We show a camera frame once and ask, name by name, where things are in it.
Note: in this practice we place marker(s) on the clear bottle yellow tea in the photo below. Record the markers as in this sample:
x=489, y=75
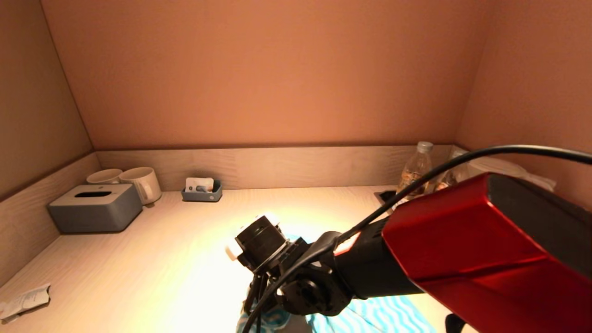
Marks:
x=415, y=169

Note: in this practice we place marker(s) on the blue white striped cloth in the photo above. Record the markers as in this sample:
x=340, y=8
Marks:
x=370, y=319

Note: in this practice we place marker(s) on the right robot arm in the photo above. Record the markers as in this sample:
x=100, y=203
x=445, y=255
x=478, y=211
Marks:
x=462, y=240

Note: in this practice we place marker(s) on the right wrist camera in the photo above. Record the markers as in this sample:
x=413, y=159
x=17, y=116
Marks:
x=259, y=240

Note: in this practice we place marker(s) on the black recessed table socket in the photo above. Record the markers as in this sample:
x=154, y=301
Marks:
x=385, y=196

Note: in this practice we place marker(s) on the grey tissue box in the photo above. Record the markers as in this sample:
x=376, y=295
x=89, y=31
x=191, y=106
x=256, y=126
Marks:
x=95, y=212

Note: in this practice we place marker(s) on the dark tea bottle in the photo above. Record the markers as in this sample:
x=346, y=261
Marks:
x=455, y=175

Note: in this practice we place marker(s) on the crumpled white paper wrapper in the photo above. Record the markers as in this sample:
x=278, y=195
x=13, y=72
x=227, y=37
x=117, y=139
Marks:
x=25, y=300

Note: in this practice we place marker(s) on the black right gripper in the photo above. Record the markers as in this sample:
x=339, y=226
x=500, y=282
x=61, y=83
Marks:
x=310, y=291

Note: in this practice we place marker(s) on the white ceramic mug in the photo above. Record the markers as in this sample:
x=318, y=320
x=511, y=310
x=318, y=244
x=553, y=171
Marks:
x=104, y=177
x=138, y=182

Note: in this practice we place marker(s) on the small grey tray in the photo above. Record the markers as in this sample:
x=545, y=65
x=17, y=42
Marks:
x=201, y=197

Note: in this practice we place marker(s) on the grey electric kettle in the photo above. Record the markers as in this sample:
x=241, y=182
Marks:
x=508, y=166

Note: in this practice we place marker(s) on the white sachets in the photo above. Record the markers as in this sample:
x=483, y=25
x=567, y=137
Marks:
x=199, y=184

